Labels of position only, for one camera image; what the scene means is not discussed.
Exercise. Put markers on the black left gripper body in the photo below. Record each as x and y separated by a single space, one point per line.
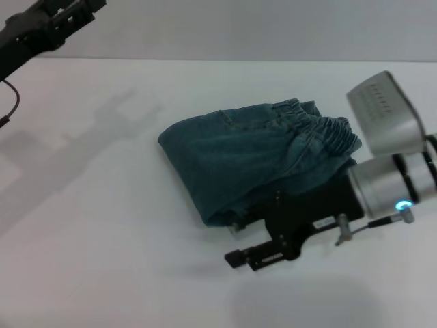
24 44

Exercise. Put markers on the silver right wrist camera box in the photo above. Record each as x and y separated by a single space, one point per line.
385 116

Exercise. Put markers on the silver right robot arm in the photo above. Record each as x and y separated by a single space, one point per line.
385 184

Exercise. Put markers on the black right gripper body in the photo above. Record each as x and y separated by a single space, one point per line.
314 208

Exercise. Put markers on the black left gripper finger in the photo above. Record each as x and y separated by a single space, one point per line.
87 4
73 24

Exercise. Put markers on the blue denim shorts cartoon print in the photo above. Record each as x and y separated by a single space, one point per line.
239 157

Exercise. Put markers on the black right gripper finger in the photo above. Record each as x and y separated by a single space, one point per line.
239 227
259 256

